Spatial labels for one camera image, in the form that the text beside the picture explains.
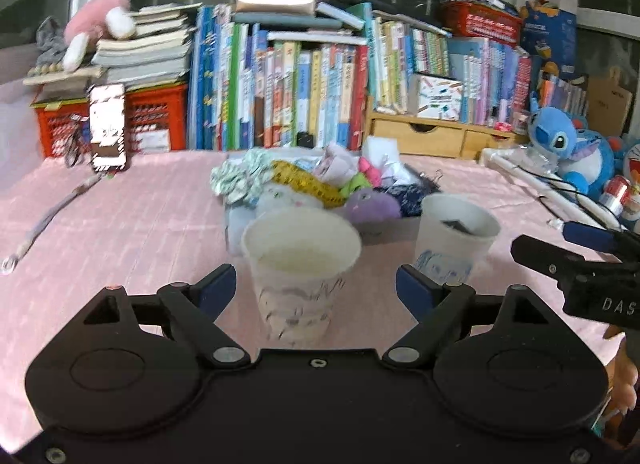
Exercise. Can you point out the red woven basket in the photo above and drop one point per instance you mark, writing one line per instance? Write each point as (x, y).
(480, 23)

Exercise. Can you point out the brown cardboard piece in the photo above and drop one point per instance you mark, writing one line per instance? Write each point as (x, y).
(607, 103)

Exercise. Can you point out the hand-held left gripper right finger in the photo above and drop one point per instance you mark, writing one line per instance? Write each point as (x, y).
(415, 289)

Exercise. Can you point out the black binder clip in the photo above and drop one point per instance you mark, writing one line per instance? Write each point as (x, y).
(434, 181)

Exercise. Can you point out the small paper cup blue drawing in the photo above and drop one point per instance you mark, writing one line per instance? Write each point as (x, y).
(450, 254)

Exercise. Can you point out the pink and white plush toy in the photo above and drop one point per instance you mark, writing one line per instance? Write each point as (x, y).
(95, 18)

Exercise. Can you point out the red plastic crate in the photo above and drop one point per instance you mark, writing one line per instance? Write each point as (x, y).
(155, 118)

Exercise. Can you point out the blue alien plush toy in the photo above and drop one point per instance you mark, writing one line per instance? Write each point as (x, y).
(575, 143)

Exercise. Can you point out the grey plush toy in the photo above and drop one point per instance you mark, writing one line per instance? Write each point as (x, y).
(50, 43)

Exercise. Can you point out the row of upright books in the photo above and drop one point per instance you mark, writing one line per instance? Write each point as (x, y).
(300, 93)

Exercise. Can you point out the person's right hand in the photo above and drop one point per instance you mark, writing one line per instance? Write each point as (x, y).
(627, 379)

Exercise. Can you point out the green checked fabric scrunchie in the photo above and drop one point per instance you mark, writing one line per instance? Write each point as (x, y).
(242, 176)

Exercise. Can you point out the flat-lying book pile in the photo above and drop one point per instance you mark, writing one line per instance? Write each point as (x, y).
(280, 18)

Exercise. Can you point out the large paper cup black drawing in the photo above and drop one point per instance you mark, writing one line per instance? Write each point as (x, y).
(295, 289)

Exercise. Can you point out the small black box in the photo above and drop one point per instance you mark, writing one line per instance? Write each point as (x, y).
(306, 139)

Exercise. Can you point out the white plastic tube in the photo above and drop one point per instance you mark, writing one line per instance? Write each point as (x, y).
(505, 161)

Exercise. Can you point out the lavender striped scrunchie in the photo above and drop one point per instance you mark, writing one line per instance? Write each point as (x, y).
(337, 163)

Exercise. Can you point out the smartphone on stand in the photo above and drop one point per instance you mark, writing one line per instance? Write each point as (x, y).
(107, 128)

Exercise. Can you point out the small white plastic clip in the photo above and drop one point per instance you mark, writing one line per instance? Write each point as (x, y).
(555, 224)

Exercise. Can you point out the gold sequin fabric bow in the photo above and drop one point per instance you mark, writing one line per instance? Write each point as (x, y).
(310, 183)

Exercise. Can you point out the white shallow box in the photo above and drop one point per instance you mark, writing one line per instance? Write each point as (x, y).
(390, 231)

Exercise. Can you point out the bright green scrunchie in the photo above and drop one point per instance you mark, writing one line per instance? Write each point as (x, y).
(356, 183)

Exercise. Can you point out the stack of worn books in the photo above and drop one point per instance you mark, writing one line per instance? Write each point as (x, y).
(150, 51)

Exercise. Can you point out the white coloured pencil box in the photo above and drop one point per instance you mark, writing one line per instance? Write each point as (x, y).
(435, 96)

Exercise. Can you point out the blue cardboard box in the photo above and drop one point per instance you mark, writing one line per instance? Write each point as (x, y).
(550, 33)

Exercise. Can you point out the blue white cat plush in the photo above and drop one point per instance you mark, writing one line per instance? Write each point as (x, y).
(632, 163)

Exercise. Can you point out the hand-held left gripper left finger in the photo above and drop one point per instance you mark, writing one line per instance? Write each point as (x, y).
(217, 286)

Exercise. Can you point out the purple plush toy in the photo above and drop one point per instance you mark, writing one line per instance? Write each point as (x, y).
(372, 206)

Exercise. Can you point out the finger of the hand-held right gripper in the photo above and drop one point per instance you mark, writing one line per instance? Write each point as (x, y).
(540, 256)
(590, 238)

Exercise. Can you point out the pink striped tablecloth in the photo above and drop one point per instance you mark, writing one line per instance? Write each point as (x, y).
(125, 224)

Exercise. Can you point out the white fluffy plush toy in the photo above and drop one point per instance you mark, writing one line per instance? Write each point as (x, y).
(287, 199)

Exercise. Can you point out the small bicycle model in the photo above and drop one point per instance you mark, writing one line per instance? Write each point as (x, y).
(75, 143)

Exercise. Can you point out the wooden drawer organizer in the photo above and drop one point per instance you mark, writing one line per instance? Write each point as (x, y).
(410, 136)

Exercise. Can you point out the navy floral fabric pouch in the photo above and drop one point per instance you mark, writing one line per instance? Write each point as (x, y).
(407, 199)

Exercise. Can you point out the clear plastic wrap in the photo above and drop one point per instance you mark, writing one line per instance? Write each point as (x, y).
(537, 158)

